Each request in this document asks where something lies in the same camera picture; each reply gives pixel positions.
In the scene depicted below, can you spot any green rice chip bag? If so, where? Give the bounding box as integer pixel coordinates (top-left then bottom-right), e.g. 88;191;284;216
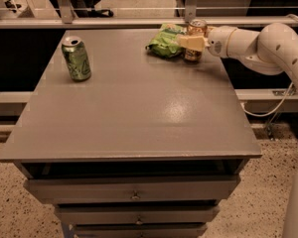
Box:
146;23;187;59

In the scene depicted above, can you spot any top grey drawer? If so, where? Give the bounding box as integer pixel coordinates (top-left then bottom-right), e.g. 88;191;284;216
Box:
24;175;239;204

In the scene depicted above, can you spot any orange soda can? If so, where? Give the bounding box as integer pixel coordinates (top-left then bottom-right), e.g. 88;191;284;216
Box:
184;19;208;62

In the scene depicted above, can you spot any middle grey drawer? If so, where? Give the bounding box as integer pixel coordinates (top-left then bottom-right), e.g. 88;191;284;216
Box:
56;205;220;225

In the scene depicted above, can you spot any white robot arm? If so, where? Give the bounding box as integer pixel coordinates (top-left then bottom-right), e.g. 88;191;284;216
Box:
177;23;298;238

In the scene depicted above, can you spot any green soda can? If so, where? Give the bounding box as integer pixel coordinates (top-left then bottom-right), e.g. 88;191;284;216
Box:
62;36;91;81

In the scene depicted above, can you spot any grey drawer cabinet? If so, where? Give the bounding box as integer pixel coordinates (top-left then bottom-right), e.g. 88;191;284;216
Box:
0;28;263;238

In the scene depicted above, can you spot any grey drawer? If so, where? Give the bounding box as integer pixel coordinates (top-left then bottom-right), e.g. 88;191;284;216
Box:
24;175;239;204
74;223;207;238
56;205;220;225

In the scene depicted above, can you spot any bottom grey drawer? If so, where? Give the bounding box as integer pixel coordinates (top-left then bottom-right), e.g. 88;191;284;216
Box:
74;223;207;238

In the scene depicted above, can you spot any metal railing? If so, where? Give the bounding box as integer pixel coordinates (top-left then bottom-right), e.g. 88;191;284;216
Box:
0;0;298;29

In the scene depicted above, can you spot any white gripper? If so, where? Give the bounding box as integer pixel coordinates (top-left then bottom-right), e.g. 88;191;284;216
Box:
178;26;236;59

